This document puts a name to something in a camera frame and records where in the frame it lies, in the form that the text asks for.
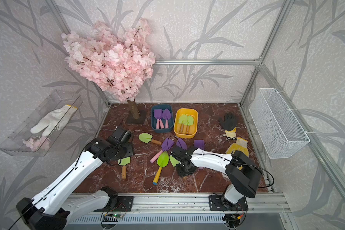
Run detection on green shovel wooden handle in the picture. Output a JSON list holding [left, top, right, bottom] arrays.
[[118, 157, 131, 180], [186, 116, 194, 134], [169, 155, 180, 167], [138, 133, 162, 145], [178, 114, 188, 134]]

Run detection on green shovel wooden handle front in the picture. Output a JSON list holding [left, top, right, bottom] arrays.
[[178, 114, 188, 134]]

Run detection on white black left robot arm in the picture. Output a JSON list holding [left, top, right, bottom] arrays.
[[16, 126, 134, 230]]

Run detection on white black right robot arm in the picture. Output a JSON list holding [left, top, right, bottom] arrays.
[[171, 146, 263, 205]]

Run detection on yellow storage box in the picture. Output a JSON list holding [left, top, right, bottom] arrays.
[[173, 108, 198, 139]]

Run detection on dark teal storage box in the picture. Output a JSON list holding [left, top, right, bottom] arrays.
[[150, 104, 174, 133]]

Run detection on pink blossoms in box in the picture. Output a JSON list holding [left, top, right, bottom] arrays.
[[22, 136, 51, 151]]

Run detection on yellow dotted work glove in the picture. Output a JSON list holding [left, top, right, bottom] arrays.
[[225, 138, 249, 157]]

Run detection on black rubber glove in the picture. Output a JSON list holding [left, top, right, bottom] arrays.
[[218, 113, 237, 140]]

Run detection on white cotton glove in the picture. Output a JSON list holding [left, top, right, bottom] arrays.
[[30, 104, 78, 137]]

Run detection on left circuit board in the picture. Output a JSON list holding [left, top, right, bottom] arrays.
[[102, 213, 126, 222]]

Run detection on pink artificial blossom tree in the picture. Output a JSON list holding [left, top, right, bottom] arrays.
[[61, 18, 155, 123]]

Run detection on green shovel yellow handle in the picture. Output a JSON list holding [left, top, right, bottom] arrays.
[[152, 151, 169, 185]]

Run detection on purple pointed shovel pink handle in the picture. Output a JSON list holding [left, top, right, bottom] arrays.
[[176, 138, 187, 150]]

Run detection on purple square shovel pink handle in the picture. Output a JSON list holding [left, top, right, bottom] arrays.
[[150, 138, 175, 163]]

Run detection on aluminium front rail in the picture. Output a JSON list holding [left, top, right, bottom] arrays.
[[60, 193, 291, 215]]

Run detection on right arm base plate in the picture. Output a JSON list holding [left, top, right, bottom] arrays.
[[209, 194, 248, 212]]

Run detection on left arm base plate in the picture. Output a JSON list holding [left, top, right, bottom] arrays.
[[94, 196, 134, 212]]

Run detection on clear acrylic wall box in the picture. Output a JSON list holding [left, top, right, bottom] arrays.
[[0, 90, 83, 157]]

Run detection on white wire mesh basket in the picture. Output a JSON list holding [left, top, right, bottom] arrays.
[[249, 88, 311, 159]]

